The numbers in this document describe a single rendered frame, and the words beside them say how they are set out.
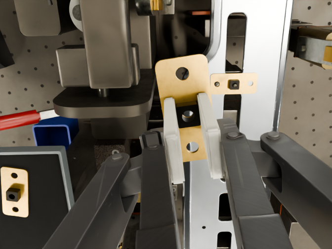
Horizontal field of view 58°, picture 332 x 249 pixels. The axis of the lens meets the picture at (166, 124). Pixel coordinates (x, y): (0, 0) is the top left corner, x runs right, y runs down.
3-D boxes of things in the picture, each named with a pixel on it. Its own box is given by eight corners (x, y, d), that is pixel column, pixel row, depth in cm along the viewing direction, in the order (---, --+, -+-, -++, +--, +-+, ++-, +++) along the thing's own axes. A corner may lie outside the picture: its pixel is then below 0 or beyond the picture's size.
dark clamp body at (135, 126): (155, 83, 85) (146, 140, 50) (114, 84, 86) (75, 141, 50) (154, 57, 83) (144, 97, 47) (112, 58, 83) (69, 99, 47)
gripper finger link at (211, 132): (205, 131, 15) (220, 129, 15) (196, 93, 22) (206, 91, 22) (211, 180, 17) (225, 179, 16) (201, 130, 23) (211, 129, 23)
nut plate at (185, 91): (217, 155, 24) (219, 163, 23) (171, 161, 25) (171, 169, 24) (206, 52, 21) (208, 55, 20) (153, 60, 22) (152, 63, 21)
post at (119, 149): (144, 100, 87) (126, 172, 50) (127, 100, 87) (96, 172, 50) (143, 83, 85) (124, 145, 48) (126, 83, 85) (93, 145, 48)
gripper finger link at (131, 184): (171, 191, 15) (112, 200, 15) (169, 146, 20) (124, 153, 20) (166, 165, 14) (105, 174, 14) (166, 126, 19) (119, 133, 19)
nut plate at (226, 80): (257, 72, 53) (259, 73, 52) (255, 93, 55) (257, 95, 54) (210, 73, 54) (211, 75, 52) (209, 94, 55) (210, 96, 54)
